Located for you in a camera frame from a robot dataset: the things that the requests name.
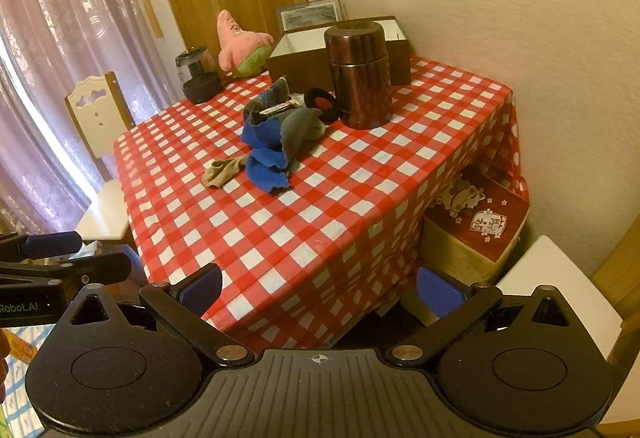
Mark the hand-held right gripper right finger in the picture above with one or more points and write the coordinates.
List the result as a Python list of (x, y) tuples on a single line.
[(440, 295)]

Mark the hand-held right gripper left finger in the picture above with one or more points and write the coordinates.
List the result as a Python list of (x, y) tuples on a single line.
[(202, 287)]

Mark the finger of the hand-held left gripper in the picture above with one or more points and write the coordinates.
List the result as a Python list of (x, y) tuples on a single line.
[(107, 268), (52, 244)]

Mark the beige sock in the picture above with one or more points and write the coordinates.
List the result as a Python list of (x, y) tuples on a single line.
[(220, 173)]

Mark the blue cloth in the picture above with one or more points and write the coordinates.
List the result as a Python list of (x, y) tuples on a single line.
[(265, 168)]

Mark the grey-green cloth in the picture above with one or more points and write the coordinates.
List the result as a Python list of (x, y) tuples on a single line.
[(300, 128)]

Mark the bag of cotton swabs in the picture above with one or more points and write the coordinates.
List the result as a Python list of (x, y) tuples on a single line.
[(277, 109)]

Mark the striped knitted sock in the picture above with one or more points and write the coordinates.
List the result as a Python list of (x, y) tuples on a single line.
[(272, 93)]

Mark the black and red round puff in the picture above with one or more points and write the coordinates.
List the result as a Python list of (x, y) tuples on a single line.
[(322, 106)]

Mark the brown cardboard box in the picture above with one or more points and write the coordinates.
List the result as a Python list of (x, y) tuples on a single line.
[(300, 68)]

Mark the cat print storage box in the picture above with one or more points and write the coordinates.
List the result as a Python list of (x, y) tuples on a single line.
[(480, 218)]

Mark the white chair seat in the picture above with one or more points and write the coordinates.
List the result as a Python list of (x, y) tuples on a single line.
[(560, 268)]

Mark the red white checkered tablecloth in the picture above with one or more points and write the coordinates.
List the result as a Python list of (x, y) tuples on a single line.
[(350, 198)]

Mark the sheer pink curtain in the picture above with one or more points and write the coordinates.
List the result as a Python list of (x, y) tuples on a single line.
[(50, 68)]

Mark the glass jar with black base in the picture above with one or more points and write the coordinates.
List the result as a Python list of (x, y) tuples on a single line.
[(200, 88)]

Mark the brown metal thermos flask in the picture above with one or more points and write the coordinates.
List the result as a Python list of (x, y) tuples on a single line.
[(360, 83)]

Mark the pink starfish plush toy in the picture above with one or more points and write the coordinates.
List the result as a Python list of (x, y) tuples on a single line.
[(235, 43)]

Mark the framed picture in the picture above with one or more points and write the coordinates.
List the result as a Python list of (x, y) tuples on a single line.
[(310, 13)]

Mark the white chair with wooden frame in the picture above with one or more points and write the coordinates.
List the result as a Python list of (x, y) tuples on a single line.
[(95, 113)]

